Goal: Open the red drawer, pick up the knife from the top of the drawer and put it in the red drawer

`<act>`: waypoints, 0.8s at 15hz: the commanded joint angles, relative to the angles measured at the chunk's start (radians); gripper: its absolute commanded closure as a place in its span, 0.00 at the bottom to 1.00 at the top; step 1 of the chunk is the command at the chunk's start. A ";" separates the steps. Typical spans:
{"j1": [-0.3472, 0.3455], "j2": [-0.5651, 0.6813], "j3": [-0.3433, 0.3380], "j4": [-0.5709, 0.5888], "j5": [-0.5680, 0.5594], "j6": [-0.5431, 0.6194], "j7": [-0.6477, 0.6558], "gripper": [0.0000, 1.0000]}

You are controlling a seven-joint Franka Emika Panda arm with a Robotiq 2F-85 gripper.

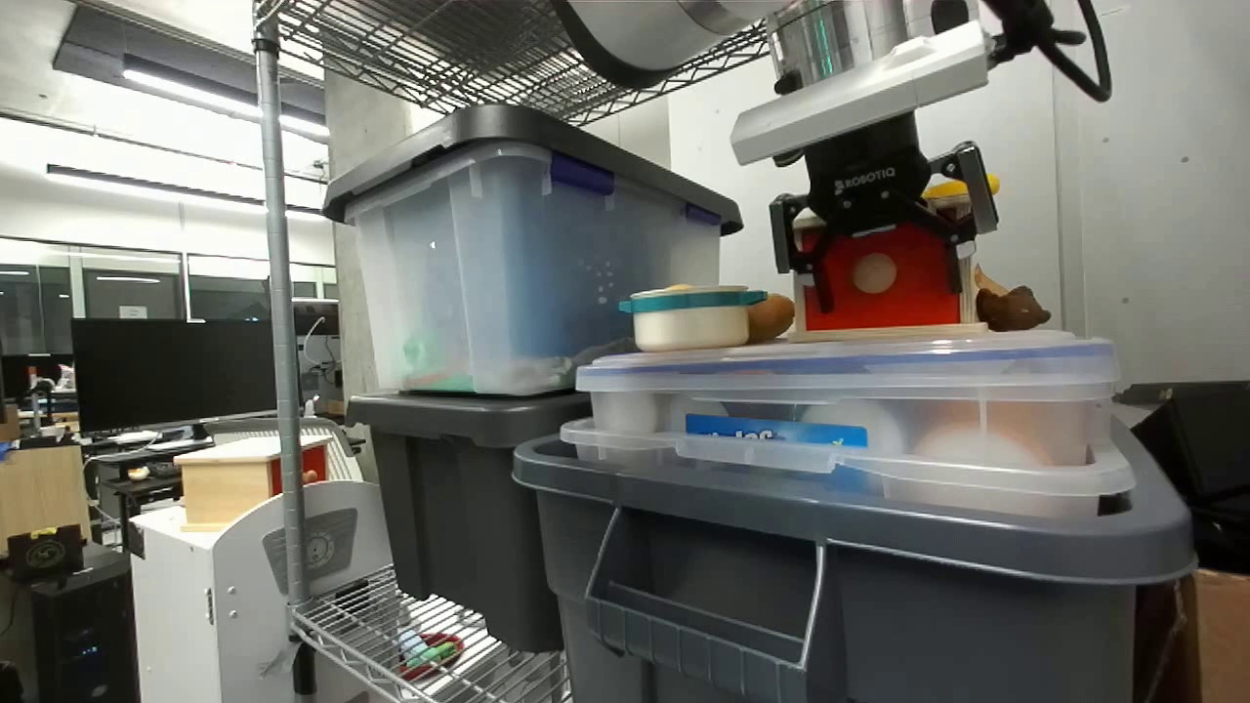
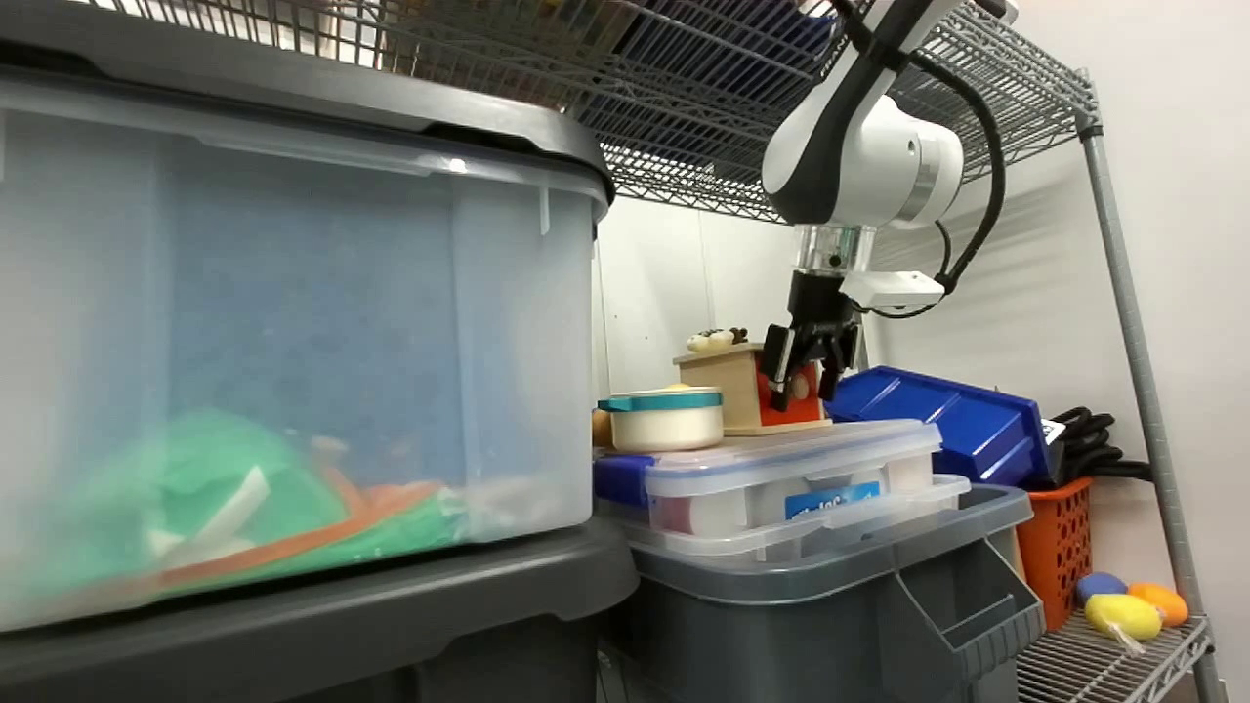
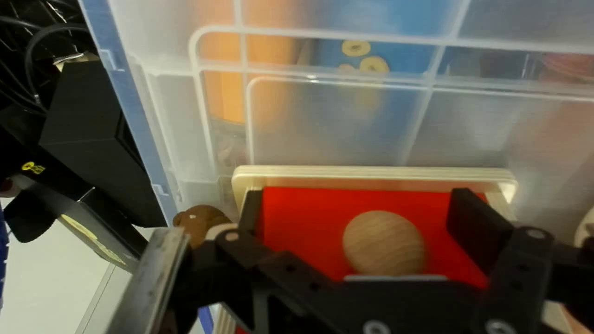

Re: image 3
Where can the red drawer with wooden knob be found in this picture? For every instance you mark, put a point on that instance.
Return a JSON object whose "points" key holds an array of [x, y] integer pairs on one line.
{"points": [[298, 229]]}

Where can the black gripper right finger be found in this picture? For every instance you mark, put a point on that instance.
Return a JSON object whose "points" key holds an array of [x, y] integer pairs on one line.
{"points": [[476, 226]]}

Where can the dark brown toy food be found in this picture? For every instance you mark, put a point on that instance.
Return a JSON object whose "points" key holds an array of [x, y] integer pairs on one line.
{"points": [[202, 224]]}

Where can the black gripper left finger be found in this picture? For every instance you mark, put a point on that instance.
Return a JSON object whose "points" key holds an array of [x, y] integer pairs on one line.
{"points": [[252, 214]]}

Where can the clear flat container blue rim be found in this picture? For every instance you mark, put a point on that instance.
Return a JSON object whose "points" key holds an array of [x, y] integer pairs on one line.
{"points": [[341, 123]]}

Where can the black power adapter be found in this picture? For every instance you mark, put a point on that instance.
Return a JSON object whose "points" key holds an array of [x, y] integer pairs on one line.
{"points": [[86, 142]]}

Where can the grey metal plate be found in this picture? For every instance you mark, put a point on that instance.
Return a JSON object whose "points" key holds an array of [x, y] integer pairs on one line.
{"points": [[146, 285]]}

